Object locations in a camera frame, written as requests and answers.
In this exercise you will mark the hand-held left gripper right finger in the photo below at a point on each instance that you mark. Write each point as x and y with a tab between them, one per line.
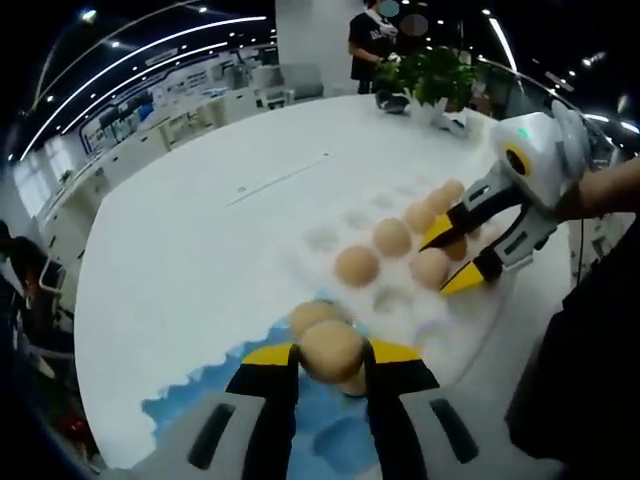
395	425

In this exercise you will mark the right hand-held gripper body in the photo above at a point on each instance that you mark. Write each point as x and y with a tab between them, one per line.
540	145

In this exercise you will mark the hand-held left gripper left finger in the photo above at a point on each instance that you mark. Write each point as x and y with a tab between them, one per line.
270	425

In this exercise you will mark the single brown egg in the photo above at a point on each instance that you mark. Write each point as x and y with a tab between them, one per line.
310	315
356	387
330	350

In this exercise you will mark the blue egg tray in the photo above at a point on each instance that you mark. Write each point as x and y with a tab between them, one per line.
170	400

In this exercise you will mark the group of brown eggs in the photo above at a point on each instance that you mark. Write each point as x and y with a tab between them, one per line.
356	267

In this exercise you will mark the person's right hand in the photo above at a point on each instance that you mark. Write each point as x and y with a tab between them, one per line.
592	197

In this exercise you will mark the white crumpled packet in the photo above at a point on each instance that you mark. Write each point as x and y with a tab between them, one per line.
457	125

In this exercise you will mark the white plant pot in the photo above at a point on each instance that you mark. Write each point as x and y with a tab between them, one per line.
430	112

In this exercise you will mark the straight ceiling light bar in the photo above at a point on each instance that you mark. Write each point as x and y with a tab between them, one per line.
502	47

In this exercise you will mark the white foam pad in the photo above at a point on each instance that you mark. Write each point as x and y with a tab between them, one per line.
395	310

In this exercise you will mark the green potted plant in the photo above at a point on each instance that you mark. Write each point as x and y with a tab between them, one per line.
440	75

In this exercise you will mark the person's dark clothing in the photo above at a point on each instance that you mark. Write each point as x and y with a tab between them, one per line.
590	350

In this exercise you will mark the dark bowl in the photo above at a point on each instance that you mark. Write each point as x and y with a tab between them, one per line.
392	104

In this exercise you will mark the row of white cabinets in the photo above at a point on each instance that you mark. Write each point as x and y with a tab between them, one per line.
150	135

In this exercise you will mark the white frame office chair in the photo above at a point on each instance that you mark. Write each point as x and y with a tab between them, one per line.
50	275

